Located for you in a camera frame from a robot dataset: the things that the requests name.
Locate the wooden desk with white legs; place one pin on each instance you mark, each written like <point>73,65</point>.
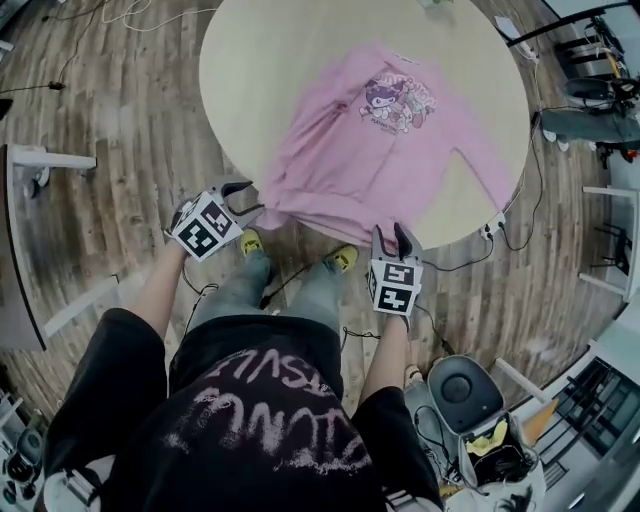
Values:
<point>520,380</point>

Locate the person's black printed t-shirt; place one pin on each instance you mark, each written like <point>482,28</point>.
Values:
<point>240,440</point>

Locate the person's left yellow shoe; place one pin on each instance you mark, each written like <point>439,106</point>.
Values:
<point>252,242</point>

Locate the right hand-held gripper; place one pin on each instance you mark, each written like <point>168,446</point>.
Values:
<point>395,287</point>

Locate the person's yellow shoe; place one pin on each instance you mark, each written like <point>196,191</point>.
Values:
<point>252,242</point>
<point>342,257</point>

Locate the white paper sheet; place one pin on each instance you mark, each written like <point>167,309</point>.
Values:
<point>507,25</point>

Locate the person's right forearm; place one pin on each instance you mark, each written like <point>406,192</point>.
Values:
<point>385,360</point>

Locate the white glass-top desk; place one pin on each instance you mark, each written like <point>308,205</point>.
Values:
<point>615,340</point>

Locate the white power strip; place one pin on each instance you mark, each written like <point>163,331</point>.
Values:
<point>527,50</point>
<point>492,225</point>

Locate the white-legged desk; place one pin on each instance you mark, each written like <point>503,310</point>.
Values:
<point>50,160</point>

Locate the pink cartoon print sweatshirt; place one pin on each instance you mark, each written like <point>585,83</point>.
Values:
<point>360,165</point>

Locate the black metal chair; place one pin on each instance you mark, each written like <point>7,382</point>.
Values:
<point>615,245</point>

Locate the person's right yellow shoe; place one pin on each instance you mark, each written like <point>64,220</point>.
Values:
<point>342,257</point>

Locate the person's grey jeans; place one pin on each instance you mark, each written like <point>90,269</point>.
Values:
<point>235,295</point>

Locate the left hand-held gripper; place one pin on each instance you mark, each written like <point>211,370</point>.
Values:
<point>205,227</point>

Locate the person's left forearm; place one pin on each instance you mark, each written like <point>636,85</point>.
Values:
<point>155,300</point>

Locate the black metal railing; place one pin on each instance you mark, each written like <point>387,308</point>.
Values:
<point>590,405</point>

